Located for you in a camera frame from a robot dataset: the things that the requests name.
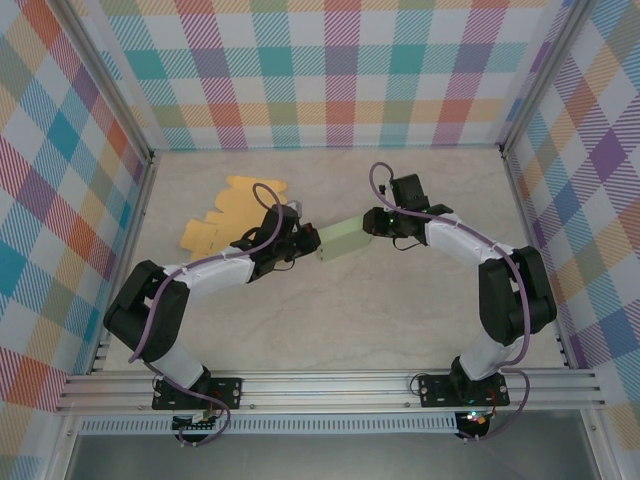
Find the aluminium side rail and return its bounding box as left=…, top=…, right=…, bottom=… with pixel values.
left=501, top=149, right=572, bottom=370
left=88, top=153, right=162, bottom=375

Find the green paper box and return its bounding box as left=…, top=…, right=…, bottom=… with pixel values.
left=314, top=214, right=374, bottom=265

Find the small black controller board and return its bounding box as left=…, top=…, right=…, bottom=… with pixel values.
left=171, top=413, right=222, bottom=445
left=455, top=408, right=495, bottom=442

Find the white slotted cable duct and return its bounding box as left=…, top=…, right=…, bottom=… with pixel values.
left=79, top=412, right=459, bottom=436

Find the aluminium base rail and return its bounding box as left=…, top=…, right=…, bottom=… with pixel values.
left=57, top=368, right=607, bottom=414

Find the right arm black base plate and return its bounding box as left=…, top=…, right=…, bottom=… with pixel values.
left=418, top=373, right=511, bottom=409

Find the aluminium frame post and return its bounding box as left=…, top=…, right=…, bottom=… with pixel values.
left=63, top=0, right=157, bottom=166
left=498, top=0, right=597, bottom=157

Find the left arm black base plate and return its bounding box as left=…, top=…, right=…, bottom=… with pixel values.
left=151, top=377, right=245, bottom=412

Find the grey metal panel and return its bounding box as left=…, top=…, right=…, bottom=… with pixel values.
left=67, top=432, right=600, bottom=480

